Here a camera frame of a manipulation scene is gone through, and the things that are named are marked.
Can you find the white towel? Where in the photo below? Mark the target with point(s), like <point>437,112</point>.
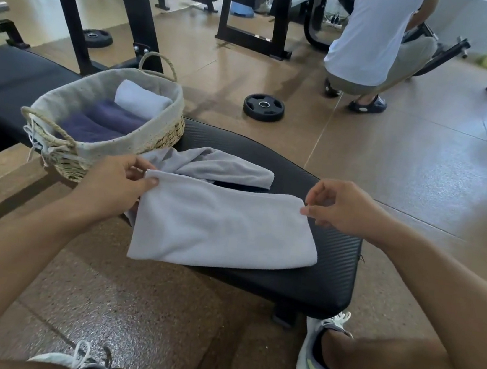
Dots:
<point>220,228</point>
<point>143,99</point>

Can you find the black barbell stand frame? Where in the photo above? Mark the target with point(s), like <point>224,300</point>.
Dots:
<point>5,28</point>

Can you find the black padded weight bench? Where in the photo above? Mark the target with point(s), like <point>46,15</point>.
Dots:
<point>302,283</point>

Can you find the person's left white shoe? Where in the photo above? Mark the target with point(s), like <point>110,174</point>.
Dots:
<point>59,359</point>

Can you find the black bench press frame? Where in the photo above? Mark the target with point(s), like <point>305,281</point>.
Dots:
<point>283,17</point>

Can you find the person's right forearm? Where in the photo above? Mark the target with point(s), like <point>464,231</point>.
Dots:
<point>454,317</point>

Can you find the white power strip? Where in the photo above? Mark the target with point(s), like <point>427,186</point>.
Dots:
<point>334,22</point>

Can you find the person's left hand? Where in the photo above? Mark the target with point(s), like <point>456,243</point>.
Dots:
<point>108,191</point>

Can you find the light grey towel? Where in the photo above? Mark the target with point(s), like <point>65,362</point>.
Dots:
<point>223,168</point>

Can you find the person's left forearm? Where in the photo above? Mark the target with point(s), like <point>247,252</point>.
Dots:
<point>3,275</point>

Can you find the blue plastic container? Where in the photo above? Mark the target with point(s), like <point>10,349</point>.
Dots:
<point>242,10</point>

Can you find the black rubber weight plate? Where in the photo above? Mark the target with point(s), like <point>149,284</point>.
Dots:
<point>103,43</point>
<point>253,113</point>

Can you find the black steel squat rack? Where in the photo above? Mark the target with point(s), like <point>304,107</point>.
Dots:
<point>135,7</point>

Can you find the woven basket with white liner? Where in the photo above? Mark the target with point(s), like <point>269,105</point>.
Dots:
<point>76,93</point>

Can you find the person's right hand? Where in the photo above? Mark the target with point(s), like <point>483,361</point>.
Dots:
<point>352,210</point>

